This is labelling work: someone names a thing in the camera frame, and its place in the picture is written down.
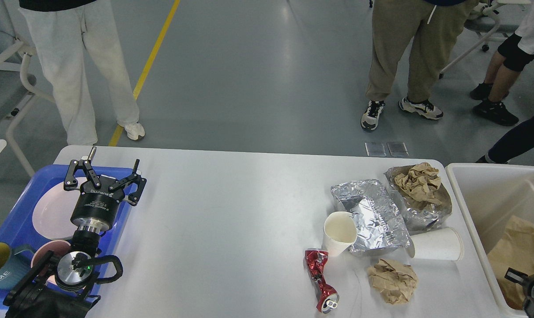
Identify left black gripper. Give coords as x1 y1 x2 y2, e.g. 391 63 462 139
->
64 146 147 235

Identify brown paper bag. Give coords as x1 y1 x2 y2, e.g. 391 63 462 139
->
488 216 534 310

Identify pink plate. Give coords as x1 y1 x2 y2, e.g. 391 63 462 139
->
32 182 80 240

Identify pink mug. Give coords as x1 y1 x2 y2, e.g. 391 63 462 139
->
30 240 73 285

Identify foil bowl with paper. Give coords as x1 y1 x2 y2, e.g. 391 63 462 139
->
385 162 452 234

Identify aluminium foil tray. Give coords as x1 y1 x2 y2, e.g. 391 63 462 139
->
330 179 410 256

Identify white paper cup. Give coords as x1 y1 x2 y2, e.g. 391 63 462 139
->
322 211 357 257
406 227 464 261

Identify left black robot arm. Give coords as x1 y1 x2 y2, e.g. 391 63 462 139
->
3 147 147 318

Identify white paper cup lying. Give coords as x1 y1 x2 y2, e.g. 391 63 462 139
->
406 227 464 261

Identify white plastic bin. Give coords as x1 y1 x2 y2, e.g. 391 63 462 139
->
445 163 534 318

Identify blue plastic tray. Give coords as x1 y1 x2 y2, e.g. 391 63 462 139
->
0 164 132 317

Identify crumpled brown paper ball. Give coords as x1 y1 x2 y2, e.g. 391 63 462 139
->
367 258 419 304

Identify teal mug yellow inside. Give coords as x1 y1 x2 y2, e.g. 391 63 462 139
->
0 242 36 290

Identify person in white trousers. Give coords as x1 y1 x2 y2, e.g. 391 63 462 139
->
19 0 145 145

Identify grey office chair left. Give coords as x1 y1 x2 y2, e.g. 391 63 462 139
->
0 0 55 177

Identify crushed red can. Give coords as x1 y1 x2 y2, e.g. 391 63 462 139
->
304 248 339 314

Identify floor outlet plates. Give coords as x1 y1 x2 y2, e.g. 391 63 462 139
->
365 142 410 157

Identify person in black shorts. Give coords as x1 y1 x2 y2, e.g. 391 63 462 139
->
470 1 534 125

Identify person in khaki trousers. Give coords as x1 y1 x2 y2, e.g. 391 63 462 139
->
361 0 479 132

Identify white office chair right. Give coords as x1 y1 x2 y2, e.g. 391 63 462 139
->
439 0 531 79

